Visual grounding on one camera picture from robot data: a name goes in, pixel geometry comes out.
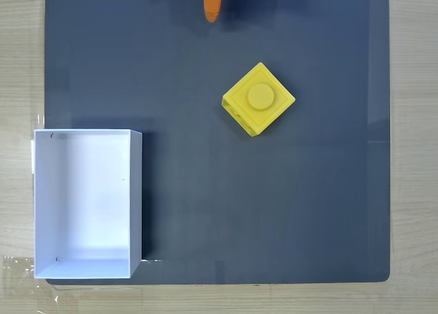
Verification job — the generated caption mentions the dark grey table mat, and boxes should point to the dark grey table mat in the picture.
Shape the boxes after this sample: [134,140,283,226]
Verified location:
[44,0,391,286]

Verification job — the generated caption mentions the yellow toy block with stud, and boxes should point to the yellow toy block with stud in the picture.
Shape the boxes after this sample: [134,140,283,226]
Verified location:
[221,62,296,138]

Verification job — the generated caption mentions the white open cardboard box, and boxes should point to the white open cardboard box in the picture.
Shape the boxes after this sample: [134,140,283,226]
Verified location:
[33,129,143,280]

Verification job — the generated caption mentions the clear plastic tape patch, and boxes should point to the clear plastic tape patch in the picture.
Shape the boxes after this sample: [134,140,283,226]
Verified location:
[1,254,60,306]

